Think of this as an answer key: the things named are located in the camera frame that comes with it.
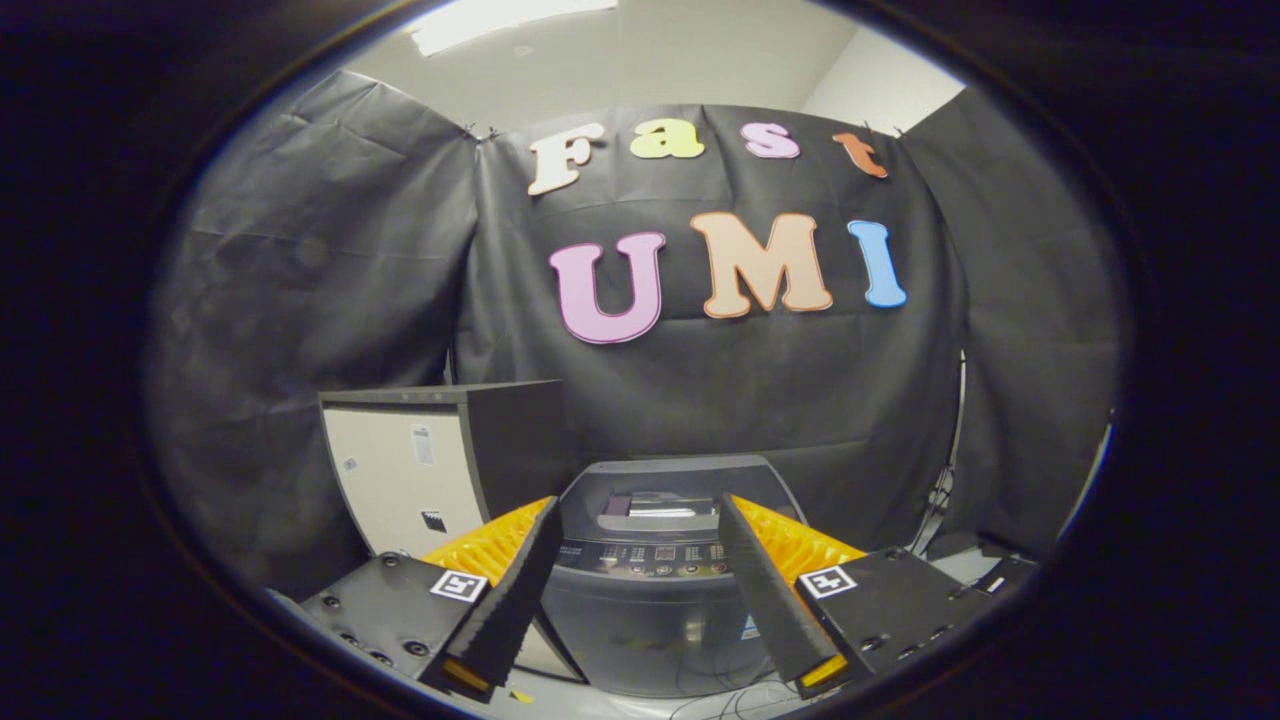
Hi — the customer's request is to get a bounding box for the beige cabinet with dark sides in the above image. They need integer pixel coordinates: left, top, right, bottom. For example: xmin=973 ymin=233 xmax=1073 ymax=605
xmin=318 ymin=380 xmax=591 ymax=686

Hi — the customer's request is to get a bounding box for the dark box on floor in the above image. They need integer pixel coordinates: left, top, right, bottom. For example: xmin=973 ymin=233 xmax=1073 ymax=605
xmin=930 ymin=530 xmax=1041 ymax=601

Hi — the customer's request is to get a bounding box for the grey washing machine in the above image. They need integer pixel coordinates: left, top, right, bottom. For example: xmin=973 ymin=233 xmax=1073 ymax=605
xmin=540 ymin=455 xmax=813 ymax=698

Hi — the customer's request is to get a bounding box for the black floor cable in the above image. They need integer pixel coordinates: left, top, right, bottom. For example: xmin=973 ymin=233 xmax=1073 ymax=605
xmin=668 ymin=640 xmax=831 ymax=720

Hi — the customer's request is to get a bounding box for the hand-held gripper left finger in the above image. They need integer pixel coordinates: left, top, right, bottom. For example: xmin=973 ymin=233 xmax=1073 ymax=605
xmin=270 ymin=497 xmax=564 ymax=706

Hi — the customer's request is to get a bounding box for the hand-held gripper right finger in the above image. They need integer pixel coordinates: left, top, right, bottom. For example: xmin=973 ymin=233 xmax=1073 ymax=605
xmin=718 ymin=493 xmax=1001 ymax=701

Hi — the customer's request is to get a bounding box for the thin metal light stand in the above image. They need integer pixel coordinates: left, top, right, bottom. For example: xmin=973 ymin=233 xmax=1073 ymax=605
xmin=925 ymin=350 xmax=969 ymax=536

